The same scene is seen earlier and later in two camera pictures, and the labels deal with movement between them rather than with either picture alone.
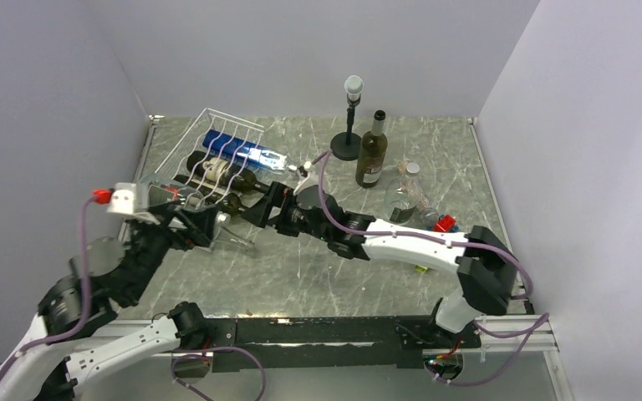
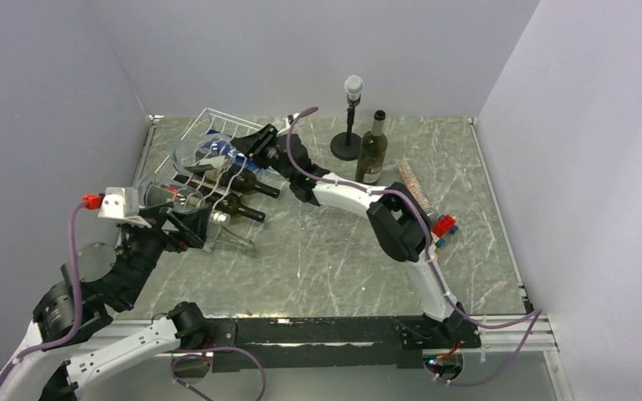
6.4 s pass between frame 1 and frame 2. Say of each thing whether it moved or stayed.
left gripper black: stayed
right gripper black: moved
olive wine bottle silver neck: stayed
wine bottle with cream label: stayed
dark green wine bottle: stayed
